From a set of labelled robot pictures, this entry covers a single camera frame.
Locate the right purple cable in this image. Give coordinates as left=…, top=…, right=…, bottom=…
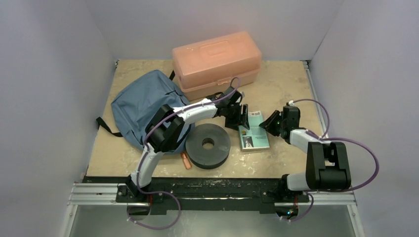
left=291, top=99, right=380, bottom=223

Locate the black aluminium base frame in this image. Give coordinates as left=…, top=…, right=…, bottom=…
left=68, top=177, right=355, bottom=218

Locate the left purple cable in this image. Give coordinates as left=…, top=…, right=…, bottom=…
left=135, top=77, right=242, bottom=194

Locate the pink plastic storage box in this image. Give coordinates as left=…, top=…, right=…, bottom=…
left=172, top=32, right=262, bottom=101

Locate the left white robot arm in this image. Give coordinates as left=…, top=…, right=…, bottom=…
left=128, top=86, right=249, bottom=202

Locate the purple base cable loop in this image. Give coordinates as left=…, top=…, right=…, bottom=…
left=126, top=191, right=182, bottom=230

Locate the teal paperback book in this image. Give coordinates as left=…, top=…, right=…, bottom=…
left=238, top=111, right=270, bottom=151

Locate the blue student backpack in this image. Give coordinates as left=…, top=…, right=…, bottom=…
left=96, top=70, right=190, bottom=150

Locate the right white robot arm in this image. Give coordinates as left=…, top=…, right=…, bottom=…
left=259, top=105, right=351, bottom=201

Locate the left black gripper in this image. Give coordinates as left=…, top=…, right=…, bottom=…
left=225, top=104, right=250, bottom=131

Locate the copper coloured marker pen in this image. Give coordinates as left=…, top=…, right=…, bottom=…
left=180, top=152, right=192, bottom=170

